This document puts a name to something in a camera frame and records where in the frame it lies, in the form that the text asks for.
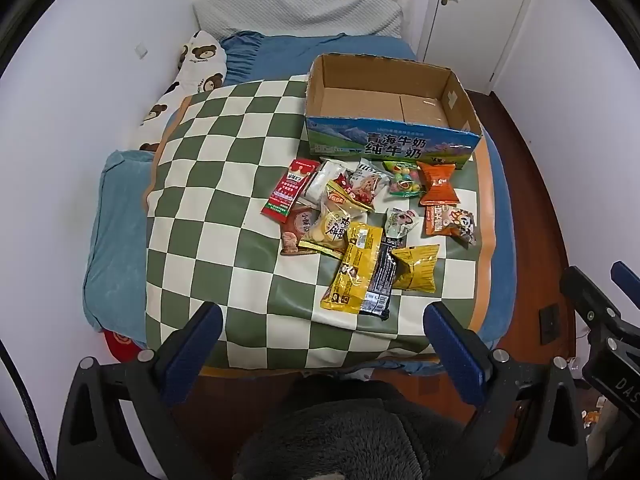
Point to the white door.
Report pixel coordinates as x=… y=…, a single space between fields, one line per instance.
x=470 y=25

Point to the red cushion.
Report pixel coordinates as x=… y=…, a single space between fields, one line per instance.
x=120 y=346

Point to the dark yellow snack packet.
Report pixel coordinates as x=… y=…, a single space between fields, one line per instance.
x=415 y=267

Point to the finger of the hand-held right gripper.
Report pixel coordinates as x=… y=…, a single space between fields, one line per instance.
x=587 y=292
x=627 y=282

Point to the green gum ball packet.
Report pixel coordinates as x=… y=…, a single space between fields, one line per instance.
x=405 y=180

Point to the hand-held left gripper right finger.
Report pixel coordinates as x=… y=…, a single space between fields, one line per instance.
x=450 y=347

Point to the white snack packet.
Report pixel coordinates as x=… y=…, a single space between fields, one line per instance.
x=320 y=180

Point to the clear snack packet red filling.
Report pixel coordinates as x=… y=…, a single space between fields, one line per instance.
x=369 y=187

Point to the white wall switch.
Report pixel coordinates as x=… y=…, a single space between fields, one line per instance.
x=142 y=50

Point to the orange snack packet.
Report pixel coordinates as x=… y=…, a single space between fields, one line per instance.
x=437 y=185

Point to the brown round bread packet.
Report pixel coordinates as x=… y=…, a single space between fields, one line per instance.
x=295 y=232

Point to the pale grey pillow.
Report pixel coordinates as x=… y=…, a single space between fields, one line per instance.
x=300 y=15

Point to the wall socket plate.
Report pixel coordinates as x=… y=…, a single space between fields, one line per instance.
x=550 y=323

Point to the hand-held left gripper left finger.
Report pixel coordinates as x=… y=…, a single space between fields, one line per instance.
x=200 y=342

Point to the bear print pillow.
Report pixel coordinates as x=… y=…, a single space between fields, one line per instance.
x=200 y=62

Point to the black snack packet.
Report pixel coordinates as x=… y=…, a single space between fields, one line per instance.
x=381 y=280

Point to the long yellow snack packet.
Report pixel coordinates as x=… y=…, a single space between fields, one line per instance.
x=352 y=270

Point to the cardboard box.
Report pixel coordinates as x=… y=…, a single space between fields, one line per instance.
x=390 y=145

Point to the orange panda print packet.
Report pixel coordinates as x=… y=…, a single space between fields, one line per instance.
x=450 y=222

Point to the clear yellow pastry bag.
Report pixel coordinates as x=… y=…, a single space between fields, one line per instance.
x=330 y=225

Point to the long red snack packet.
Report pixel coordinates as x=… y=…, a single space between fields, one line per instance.
x=290 y=187

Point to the small red snack packet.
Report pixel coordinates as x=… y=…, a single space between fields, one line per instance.
x=343 y=180

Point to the green white checkered blanket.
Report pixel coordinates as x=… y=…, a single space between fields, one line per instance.
x=215 y=200

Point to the light blue plush blanket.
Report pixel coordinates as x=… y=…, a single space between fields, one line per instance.
x=117 y=240

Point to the grey fleece clothing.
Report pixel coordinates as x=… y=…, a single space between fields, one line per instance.
x=350 y=435

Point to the small grey snack packet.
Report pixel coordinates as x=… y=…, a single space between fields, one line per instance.
x=400 y=222

